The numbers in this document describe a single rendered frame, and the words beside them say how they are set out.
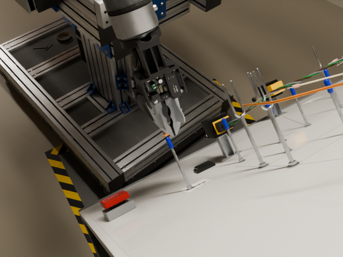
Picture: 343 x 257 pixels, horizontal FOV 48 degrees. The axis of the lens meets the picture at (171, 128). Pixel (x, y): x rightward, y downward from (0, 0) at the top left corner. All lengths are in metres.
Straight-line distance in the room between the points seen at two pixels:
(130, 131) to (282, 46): 1.38
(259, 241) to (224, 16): 2.83
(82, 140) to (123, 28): 1.38
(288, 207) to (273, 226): 0.04
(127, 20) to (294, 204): 0.38
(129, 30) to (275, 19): 2.58
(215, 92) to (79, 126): 0.76
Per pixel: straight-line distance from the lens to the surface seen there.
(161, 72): 0.64
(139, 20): 0.63
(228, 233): 0.41
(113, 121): 2.03
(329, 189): 0.42
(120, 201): 0.73
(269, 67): 2.72
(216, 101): 2.11
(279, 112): 1.14
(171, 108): 0.73
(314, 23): 3.21
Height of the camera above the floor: 1.76
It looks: 51 degrees down
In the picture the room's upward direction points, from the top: straight up
